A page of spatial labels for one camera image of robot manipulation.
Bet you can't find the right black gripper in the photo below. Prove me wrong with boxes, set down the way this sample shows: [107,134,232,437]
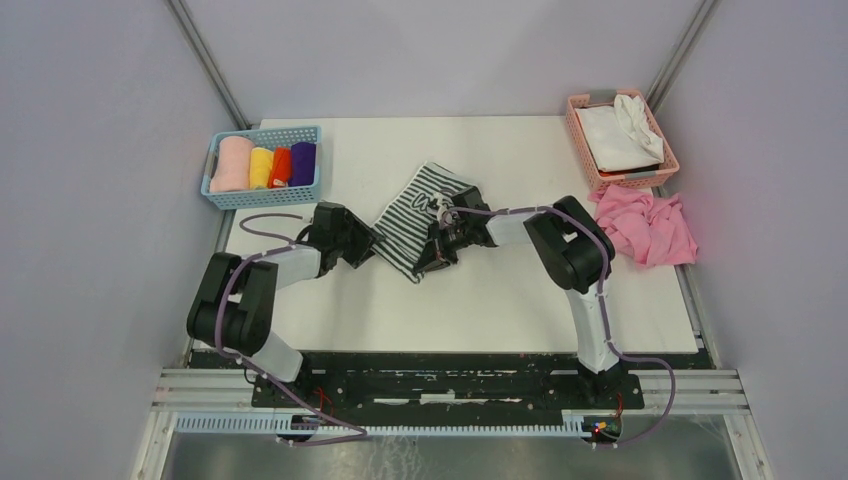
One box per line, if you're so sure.
[414,219,474,276]

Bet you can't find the green white striped towel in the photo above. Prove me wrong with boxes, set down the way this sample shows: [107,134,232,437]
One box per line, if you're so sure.
[373,162,473,284]

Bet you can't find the purple towel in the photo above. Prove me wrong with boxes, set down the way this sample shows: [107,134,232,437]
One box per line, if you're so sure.
[288,142,317,187]

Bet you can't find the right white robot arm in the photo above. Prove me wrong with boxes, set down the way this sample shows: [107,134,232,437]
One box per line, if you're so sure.
[412,186,626,408]

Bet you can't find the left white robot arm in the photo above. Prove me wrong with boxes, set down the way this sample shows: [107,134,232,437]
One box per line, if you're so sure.
[186,202,384,407]

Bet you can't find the red rolled towel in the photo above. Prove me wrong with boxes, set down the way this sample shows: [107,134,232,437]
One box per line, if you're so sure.
[267,147,292,189]

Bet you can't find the blue plastic basket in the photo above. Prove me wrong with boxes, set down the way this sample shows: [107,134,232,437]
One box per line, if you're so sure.
[200,125,324,210]

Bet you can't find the yellow rolled towel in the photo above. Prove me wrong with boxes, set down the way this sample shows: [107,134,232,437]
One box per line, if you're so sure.
[248,147,274,190]

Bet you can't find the pink rolled towel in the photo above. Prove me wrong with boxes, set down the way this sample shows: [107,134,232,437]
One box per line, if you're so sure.
[209,136,255,194]

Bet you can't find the white folded cloth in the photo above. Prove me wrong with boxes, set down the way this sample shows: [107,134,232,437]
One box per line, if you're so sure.
[576,94,664,173]

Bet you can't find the pink crumpled towel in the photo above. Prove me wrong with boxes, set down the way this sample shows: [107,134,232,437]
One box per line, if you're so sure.
[588,185,698,268]

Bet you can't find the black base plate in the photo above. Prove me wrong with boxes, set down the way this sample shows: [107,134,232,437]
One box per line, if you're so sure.
[188,350,714,431]

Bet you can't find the aluminium frame rails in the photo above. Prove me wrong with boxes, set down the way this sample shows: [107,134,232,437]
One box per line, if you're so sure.
[131,211,768,479]

